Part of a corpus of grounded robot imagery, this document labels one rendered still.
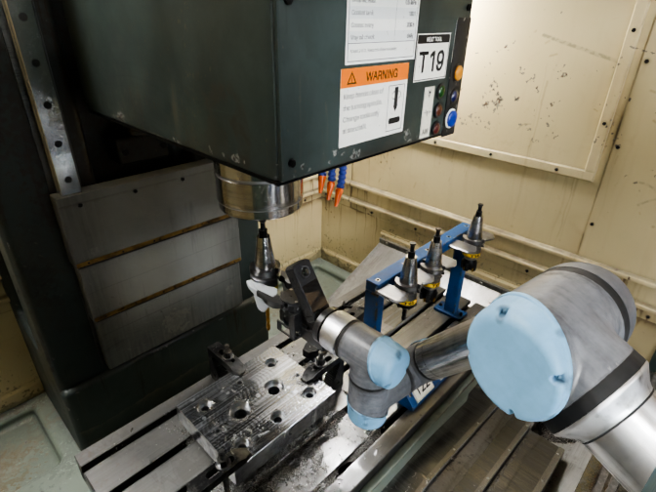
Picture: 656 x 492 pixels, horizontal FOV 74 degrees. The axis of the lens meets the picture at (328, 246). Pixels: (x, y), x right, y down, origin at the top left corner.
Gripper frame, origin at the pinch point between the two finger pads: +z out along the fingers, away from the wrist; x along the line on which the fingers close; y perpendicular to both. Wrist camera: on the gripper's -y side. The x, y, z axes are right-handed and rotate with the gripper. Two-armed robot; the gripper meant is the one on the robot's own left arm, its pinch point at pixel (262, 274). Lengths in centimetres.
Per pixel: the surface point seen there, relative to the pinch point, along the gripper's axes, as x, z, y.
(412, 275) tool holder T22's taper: 29.6, -18.0, 4.8
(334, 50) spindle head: -2.7, -21.2, -44.6
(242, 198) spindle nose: -7.0, -5.0, -20.6
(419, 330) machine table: 54, -9, 40
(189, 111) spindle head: -12.6, -1.1, -35.1
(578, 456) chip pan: 65, -60, 63
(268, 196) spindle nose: -3.7, -8.1, -21.0
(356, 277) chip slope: 80, 39, 54
